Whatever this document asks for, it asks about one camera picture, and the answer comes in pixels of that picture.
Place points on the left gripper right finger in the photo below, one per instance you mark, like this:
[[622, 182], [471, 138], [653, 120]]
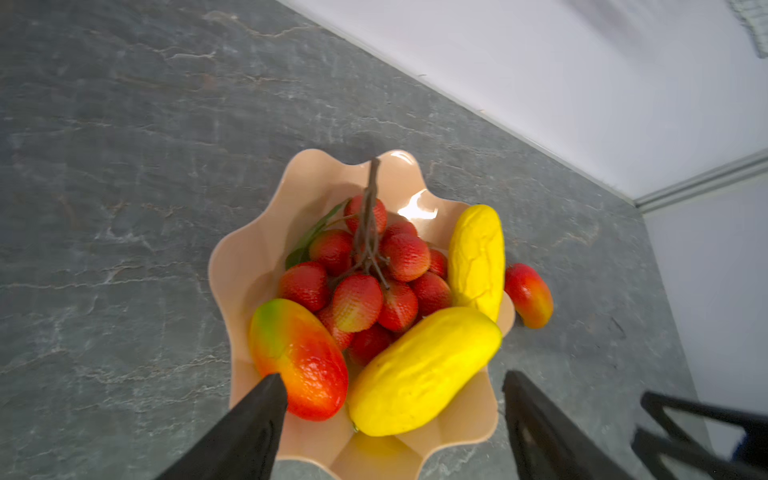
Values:
[[545, 443]]

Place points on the peach scalloped fruit bowl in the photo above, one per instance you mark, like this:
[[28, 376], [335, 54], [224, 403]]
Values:
[[243, 272]]

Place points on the yellow fruit front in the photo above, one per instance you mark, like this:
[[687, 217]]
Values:
[[412, 381]]

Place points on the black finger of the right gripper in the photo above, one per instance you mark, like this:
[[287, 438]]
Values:
[[650, 449], [655, 405]]

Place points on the red mango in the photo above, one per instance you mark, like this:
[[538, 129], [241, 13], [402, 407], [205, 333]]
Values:
[[530, 295], [287, 339]]

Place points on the yellow fruit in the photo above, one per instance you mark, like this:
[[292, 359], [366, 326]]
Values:
[[412, 381], [476, 261]]

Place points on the long white wire basket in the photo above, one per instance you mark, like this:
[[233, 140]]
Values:
[[753, 14]]

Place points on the red lychee bunch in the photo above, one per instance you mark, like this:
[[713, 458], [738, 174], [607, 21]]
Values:
[[368, 278]]

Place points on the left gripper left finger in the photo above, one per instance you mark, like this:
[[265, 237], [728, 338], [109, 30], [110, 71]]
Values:
[[244, 443]]

